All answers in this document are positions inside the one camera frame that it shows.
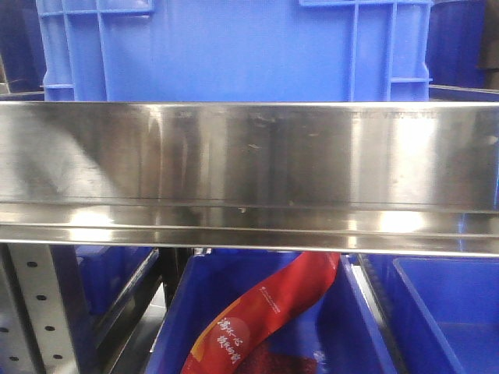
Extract blue bin lower middle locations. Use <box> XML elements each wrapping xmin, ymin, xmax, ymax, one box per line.
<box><xmin>145</xmin><ymin>249</ymin><xmax>396</xmax><ymax>373</ymax></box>

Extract blue bin lower left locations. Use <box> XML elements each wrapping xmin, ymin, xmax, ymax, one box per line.
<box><xmin>69</xmin><ymin>245</ymin><xmax>153</xmax><ymax>316</ymax></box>

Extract blue bin lower right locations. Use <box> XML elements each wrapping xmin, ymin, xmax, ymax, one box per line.
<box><xmin>365</xmin><ymin>255</ymin><xmax>498</xmax><ymax>373</ymax></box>

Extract dark blue bin upper right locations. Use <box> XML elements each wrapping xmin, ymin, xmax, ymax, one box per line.
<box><xmin>426</xmin><ymin>1</ymin><xmax>498</xmax><ymax>102</ymax></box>

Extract dark blue bin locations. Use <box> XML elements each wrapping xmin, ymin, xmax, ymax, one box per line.
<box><xmin>1</xmin><ymin>1</ymin><xmax>46</xmax><ymax>101</ymax></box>
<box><xmin>426</xmin><ymin>1</ymin><xmax>498</xmax><ymax>102</ymax></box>

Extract dark blue bin upper left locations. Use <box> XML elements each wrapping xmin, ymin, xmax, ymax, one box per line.
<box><xmin>1</xmin><ymin>1</ymin><xmax>46</xmax><ymax>101</ymax></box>

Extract red snack bag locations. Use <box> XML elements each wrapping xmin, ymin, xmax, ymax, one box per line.
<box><xmin>181</xmin><ymin>252</ymin><xmax>341</xmax><ymax>373</ymax></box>

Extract large blue crate on shelf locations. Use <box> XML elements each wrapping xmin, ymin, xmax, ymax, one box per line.
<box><xmin>36</xmin><ymin>1</ymin><xmax>432</xmax><ymax>101</ymax></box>

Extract perforated steel shelf upright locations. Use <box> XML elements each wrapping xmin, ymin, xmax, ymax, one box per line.
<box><xmin>1</xmin><ymin>243</ymin><xmax>89</xmax><ymax>373</ymax></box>

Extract stainless steel shelf rail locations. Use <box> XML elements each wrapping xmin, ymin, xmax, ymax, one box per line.
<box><xmin>1</xmin><ymin>102</ymin><xmax>498</xmax><ymax>257</ymax></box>

